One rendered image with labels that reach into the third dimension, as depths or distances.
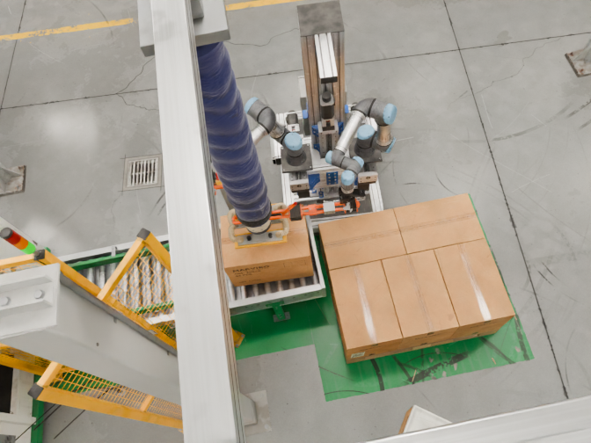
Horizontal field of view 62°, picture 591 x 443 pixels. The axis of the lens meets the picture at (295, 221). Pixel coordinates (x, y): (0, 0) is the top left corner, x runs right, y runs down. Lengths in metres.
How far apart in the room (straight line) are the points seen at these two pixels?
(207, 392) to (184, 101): 0.73
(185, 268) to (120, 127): 4.52
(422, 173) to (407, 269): 1.30
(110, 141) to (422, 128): 3.16
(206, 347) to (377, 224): 2.95
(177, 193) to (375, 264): 2.70
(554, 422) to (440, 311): 2.84
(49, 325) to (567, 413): 1.03
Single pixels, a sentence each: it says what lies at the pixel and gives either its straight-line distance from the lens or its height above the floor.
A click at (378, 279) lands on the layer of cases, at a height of 0.54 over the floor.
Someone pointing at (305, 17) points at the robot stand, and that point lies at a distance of 3.04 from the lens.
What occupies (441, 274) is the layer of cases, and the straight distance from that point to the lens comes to 3.79.
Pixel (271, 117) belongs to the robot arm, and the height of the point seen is 1.64.
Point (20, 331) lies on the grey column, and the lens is 1.29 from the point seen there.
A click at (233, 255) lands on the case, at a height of 0.95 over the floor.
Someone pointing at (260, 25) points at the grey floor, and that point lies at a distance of 6.08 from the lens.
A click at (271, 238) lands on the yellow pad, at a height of 1.15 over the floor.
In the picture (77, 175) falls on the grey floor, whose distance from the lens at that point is 5.44.
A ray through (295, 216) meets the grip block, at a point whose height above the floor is 1.28.
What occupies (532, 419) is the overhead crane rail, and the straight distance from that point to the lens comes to 0.88.
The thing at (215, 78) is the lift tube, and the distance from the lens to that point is 2.00.
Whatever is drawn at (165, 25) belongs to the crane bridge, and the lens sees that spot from 1.57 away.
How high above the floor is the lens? 4.04
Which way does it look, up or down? 64 degrees down
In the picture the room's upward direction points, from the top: 12 degrees counter-clockwise
